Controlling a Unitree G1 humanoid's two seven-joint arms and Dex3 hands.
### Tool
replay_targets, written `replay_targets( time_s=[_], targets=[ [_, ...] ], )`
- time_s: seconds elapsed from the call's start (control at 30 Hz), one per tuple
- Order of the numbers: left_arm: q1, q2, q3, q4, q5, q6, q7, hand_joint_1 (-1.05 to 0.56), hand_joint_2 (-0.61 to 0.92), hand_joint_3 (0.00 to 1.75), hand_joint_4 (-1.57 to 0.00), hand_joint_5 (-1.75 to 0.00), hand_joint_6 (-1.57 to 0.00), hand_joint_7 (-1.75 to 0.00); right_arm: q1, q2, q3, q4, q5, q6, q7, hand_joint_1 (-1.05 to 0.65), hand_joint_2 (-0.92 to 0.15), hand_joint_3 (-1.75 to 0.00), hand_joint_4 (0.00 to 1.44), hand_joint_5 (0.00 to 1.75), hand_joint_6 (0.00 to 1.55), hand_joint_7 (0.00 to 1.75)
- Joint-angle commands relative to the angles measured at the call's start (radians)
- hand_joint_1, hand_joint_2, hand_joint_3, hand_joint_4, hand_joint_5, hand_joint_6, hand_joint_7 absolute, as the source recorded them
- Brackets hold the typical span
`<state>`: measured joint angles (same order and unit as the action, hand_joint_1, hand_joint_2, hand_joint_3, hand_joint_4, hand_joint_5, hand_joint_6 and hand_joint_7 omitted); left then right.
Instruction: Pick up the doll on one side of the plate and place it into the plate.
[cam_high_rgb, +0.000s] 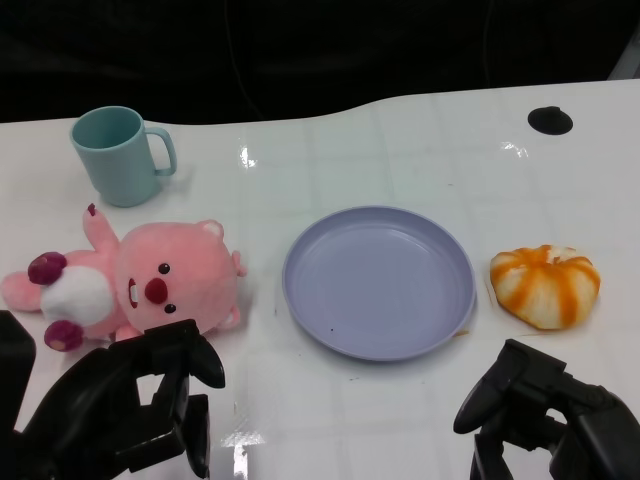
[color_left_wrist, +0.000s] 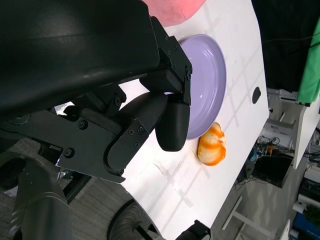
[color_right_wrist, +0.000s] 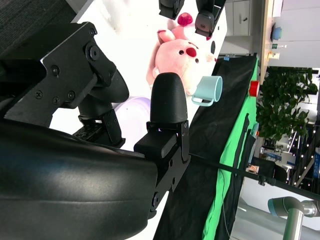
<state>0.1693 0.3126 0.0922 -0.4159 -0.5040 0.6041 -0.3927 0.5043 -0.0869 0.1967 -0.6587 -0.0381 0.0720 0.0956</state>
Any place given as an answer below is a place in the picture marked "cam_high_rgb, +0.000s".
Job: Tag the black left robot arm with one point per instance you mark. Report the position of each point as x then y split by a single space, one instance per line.
12 370

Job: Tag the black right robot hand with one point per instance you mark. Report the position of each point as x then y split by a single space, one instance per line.
560 410

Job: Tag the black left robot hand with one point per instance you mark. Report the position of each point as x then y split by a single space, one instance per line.
100 400

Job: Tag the orange striped toy bun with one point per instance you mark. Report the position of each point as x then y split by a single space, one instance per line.
545 287

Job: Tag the teal plastic mug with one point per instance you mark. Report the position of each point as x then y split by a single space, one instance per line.
120 165

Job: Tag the black round table grommet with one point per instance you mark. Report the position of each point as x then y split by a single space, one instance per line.
549 121

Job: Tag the pink plush beaver doll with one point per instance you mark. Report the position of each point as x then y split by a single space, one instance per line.
170 270

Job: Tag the purple plastic plate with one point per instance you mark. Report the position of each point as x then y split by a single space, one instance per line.
377 282

